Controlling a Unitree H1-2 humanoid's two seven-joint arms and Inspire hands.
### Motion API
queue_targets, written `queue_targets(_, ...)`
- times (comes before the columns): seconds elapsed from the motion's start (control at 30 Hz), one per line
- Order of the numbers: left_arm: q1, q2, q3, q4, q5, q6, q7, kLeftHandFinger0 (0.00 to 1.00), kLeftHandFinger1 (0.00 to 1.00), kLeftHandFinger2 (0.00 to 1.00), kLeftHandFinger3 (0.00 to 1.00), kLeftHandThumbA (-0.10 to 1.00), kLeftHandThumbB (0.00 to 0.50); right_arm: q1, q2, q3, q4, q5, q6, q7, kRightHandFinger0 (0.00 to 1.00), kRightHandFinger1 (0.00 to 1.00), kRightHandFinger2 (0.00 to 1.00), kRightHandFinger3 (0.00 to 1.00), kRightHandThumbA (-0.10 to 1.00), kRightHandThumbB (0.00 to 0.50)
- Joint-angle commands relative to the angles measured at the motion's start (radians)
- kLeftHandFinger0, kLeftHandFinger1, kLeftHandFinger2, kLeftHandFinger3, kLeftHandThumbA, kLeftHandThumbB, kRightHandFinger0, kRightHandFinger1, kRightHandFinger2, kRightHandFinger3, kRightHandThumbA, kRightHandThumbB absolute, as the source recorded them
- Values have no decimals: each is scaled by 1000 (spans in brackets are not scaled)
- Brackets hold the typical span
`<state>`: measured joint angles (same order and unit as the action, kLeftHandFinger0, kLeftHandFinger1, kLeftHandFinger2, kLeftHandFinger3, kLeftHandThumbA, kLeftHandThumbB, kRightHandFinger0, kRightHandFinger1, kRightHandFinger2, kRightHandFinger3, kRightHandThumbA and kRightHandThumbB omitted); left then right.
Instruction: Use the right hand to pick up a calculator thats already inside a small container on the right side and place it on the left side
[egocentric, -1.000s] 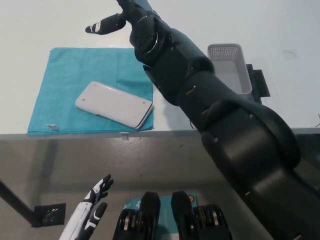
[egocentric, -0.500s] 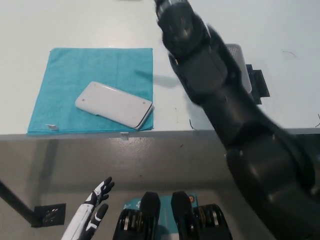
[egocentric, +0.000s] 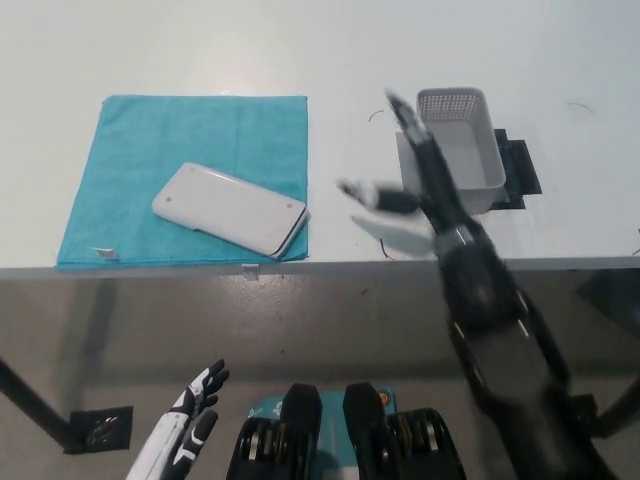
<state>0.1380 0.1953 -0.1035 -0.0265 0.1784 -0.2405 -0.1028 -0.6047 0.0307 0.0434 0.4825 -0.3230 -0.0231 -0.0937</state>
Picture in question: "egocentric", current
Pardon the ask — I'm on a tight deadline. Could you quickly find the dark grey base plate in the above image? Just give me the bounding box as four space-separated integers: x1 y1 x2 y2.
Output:
482 128 544 211

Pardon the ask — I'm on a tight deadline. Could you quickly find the teal microfiber cloth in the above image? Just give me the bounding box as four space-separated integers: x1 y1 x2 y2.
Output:
55 94 311 271

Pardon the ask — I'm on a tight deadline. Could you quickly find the small grey perforated basket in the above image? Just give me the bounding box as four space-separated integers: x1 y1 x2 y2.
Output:
416 87 506 216

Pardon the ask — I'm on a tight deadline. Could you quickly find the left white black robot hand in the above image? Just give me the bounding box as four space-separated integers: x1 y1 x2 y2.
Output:
124 358 230 480

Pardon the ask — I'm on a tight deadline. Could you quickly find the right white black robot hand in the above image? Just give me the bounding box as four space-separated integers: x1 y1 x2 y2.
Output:
339 89 484 254

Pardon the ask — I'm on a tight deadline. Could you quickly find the black table leg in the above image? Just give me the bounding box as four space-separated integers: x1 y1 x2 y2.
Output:
0 357 76 451
597 387 640 436

